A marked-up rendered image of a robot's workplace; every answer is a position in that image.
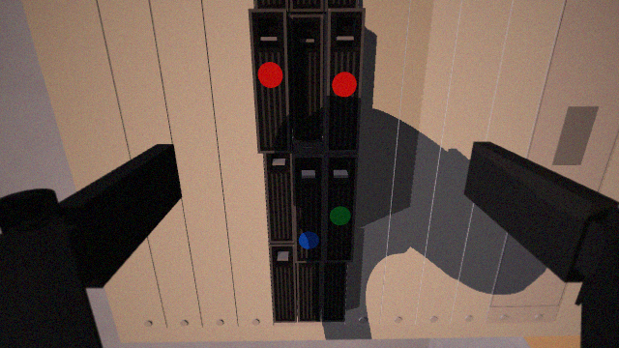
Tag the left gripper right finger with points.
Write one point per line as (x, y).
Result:
(572, 229)

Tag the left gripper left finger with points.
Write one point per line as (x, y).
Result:
(43, 300)

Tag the grey metal rack frame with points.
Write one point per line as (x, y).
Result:
(539, 78)

